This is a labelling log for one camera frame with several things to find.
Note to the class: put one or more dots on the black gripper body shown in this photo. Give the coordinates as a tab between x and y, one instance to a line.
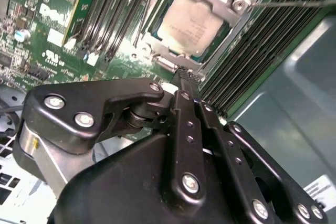
118	182

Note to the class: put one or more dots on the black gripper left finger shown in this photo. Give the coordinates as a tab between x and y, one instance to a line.
78	95

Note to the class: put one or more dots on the silver CPU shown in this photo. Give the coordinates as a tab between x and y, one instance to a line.
189	24

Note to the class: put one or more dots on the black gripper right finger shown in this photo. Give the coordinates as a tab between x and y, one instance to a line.
231	150

